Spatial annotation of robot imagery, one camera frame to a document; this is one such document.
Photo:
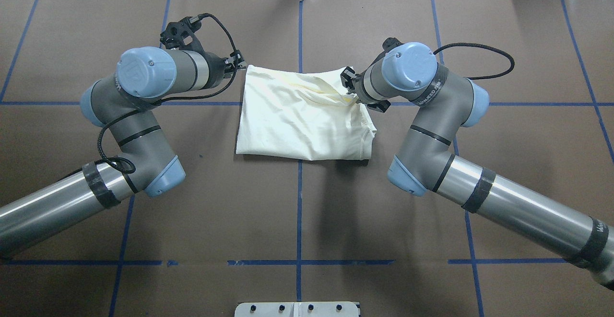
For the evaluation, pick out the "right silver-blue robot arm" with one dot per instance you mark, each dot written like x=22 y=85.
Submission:
x=429 y=158

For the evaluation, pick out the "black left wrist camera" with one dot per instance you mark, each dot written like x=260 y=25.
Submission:
x=181 y=35

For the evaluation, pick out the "cream long-sleeve printed shirt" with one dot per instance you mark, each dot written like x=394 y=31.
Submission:
x=307 y=116

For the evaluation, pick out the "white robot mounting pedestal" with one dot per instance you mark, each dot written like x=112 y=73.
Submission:
x=298 y=309

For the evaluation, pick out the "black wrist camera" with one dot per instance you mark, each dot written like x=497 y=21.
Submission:
x=181 y=35
x=390 y=44

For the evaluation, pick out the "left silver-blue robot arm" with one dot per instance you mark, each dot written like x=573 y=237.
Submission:
x=135 y=153

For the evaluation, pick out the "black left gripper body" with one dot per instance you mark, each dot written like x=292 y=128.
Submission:
x=217 y=70

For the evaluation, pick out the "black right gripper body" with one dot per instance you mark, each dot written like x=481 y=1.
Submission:
x=357 y=88

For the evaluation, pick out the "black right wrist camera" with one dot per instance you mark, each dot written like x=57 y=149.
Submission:
x=390 y=44

